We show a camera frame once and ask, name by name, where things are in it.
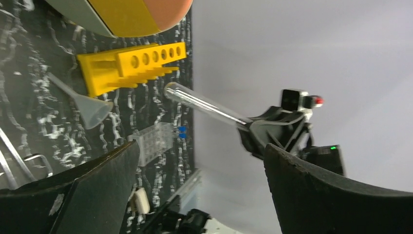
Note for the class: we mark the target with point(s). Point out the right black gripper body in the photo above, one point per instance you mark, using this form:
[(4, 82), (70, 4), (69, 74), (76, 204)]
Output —
[(275, 126)]

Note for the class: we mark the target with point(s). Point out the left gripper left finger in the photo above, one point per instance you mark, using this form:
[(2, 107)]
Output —
[(90, 198)]

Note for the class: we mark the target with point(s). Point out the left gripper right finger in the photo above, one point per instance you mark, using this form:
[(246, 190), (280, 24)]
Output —
[(309, 199)]

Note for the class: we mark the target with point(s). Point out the blue capped vial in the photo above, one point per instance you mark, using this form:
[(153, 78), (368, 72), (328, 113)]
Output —
[(181, 129), (180, 135)]

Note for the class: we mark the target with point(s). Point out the glass test tube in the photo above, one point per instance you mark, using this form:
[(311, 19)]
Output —
[(181, 94)]

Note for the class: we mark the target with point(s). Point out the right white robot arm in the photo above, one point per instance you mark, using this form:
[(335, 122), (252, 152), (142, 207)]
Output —
[(327, 157)]

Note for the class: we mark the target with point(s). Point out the clear acrylic tube rack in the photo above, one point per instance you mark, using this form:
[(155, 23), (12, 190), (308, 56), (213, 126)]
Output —
[(153, 141)]

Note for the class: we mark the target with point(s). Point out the clear plastic funnel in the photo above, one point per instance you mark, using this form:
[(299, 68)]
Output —
[(92, 111)]

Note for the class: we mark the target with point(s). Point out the yellow test tube rack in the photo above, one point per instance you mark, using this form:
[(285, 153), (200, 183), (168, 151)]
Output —
[(128, 67)]

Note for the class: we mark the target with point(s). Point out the cylindrical drawer cabinet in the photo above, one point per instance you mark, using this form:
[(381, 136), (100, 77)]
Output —
[(123, 18)]

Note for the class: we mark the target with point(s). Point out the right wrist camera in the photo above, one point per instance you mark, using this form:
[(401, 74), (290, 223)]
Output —
[(295, 100)]

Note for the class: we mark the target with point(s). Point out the black base frame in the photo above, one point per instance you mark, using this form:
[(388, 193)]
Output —
[(168, 220)]

